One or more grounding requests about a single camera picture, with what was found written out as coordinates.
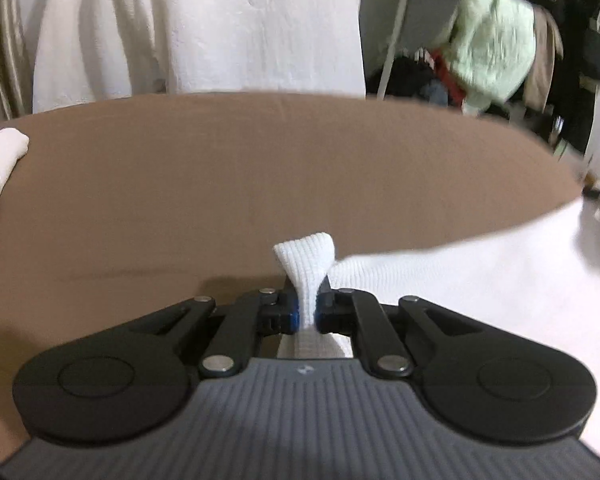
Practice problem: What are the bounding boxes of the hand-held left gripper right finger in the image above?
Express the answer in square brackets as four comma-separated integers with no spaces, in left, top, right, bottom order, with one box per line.
[315,287,487,380]

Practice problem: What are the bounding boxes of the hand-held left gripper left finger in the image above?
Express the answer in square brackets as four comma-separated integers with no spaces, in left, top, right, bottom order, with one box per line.
[127,287,300,379]

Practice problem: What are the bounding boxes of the black clothing pile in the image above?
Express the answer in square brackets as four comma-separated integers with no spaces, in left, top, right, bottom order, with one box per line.
[367,55,453,107]

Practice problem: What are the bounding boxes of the red garment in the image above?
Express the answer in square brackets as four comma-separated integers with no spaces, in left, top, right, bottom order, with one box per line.
[426,47,470,107]

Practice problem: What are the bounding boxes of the white hanging sheet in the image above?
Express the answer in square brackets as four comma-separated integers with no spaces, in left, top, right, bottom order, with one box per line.
[32,0,367,114]

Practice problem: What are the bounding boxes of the light green towel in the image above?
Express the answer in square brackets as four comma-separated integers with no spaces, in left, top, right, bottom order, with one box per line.
[441,0,537,117]

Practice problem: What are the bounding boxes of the grey garment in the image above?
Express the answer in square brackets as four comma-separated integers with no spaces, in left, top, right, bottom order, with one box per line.
[357,0,487,87]

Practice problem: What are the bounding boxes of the white cloth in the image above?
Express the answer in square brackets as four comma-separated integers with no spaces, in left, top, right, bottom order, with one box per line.
[0,127,31,182]

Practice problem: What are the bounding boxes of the tan garment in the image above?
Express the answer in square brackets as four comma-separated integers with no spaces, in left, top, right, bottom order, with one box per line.
[521,7,564,112]

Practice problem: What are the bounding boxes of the black jacket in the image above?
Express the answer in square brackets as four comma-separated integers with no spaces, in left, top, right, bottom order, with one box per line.
[544,0,600,162]

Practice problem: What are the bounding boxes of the beige curtain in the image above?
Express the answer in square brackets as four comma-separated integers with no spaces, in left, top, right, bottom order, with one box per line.
[0,0,46,130]

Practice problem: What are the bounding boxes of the white cord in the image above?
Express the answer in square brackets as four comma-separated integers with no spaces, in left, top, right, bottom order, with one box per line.
[376,0,412,99]

